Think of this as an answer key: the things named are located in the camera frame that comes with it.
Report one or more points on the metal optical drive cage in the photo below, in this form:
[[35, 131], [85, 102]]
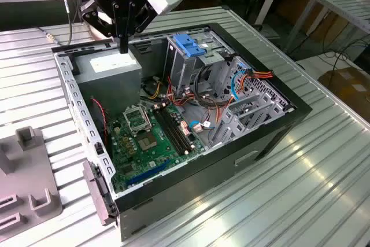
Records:
[[185, 70]]

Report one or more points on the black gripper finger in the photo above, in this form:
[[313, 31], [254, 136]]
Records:
[[130, 18], [95, 18]]

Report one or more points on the green motherboard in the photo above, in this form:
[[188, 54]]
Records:
[[162, 156]]

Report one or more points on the black RAM slot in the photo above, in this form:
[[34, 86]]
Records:
[[175, 129], [171, 131], [168, 132], [179, 127]]

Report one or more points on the blue expansion slot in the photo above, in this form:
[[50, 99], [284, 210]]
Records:
[[147, 172]]

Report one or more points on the metal slat shelf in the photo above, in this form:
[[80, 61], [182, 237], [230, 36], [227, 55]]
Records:
[[347, 7]]

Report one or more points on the CPU socket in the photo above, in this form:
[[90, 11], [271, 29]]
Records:
[[147, 142]]

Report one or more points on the metal locking lever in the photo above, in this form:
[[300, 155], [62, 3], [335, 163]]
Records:
[[148, 119]]

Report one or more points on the metal disk bay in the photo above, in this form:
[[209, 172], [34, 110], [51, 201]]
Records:
[[260, 111]]

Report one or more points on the black open PC case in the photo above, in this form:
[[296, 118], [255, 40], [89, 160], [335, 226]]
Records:
[[188, 189]]

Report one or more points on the grey parts rack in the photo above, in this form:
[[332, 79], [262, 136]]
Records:
[[29, 171]]

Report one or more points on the grey case rear bracket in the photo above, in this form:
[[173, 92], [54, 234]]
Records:
[[96, 189]]

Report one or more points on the grey power supply unit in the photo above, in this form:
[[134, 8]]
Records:
[[115, 85]]

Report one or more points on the multicolour power harness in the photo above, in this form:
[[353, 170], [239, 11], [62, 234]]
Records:
[[185, 103]]

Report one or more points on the large cardboard box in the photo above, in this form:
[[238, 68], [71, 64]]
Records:
[[347, 85]]

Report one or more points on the blue plastic drive latch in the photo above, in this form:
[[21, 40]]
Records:
[[188, 46]]

